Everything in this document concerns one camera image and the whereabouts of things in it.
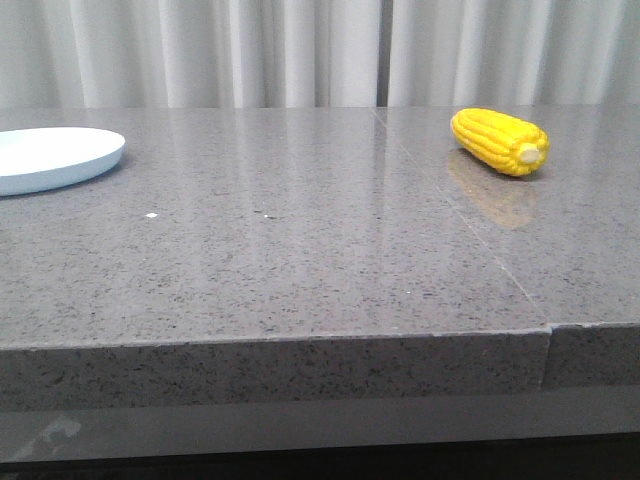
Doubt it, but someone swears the yellow corn cob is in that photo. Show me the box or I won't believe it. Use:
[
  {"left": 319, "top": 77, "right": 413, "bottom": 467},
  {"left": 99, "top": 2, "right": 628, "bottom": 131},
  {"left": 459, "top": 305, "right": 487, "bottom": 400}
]
[{"left": 450, "top": 108, "right": 550, "bottom": 177}]

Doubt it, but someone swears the white round plate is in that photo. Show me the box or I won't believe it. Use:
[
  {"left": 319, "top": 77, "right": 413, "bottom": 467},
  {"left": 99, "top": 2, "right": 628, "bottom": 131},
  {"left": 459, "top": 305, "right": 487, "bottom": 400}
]
[{"left": 1, "top": 127, "right": 126, "bottom": 196}]

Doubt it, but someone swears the white pleated curtain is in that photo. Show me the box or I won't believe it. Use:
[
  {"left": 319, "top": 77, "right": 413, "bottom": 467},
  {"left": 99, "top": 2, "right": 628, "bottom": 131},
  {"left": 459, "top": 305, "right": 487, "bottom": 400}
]
[{"left": 1, "top": 1, "right": 639, "bottom": 108}]

